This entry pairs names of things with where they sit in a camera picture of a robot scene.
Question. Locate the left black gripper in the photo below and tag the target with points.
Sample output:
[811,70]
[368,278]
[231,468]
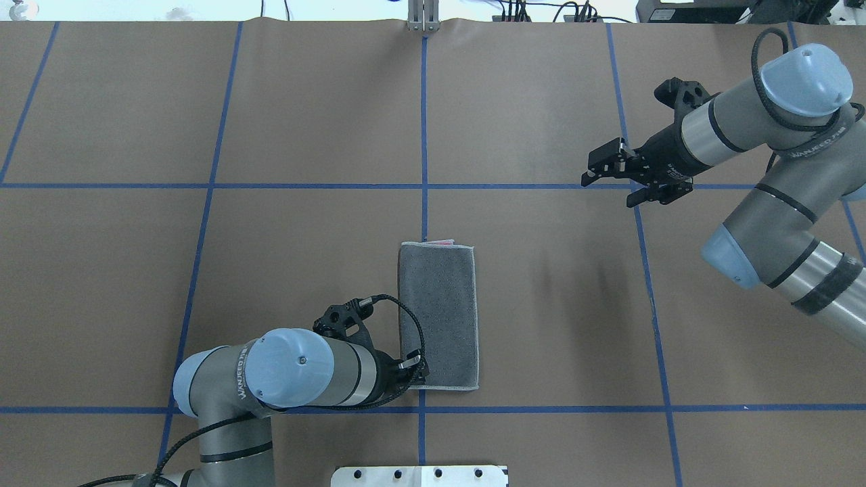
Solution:
[390,376]

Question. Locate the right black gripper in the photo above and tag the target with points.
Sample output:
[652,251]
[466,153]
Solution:
[664,150]

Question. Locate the pink towel with grey back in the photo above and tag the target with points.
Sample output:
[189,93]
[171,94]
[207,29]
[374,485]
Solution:
[437,282]

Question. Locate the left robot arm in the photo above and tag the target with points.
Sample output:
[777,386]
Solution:
[233,392]

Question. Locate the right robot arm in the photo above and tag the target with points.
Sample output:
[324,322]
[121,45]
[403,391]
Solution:
[799,106]

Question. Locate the white mounting plate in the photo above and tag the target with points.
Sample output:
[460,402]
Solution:
[422,475]

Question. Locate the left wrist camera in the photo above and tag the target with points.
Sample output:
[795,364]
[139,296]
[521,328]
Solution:
[345,321]

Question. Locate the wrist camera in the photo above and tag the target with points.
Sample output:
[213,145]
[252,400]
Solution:
[681,96]
[345,321]

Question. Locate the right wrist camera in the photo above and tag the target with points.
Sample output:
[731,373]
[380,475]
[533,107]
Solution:
[681,96]

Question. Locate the aluminium frame post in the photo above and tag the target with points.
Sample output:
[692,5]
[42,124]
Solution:
[423,16]

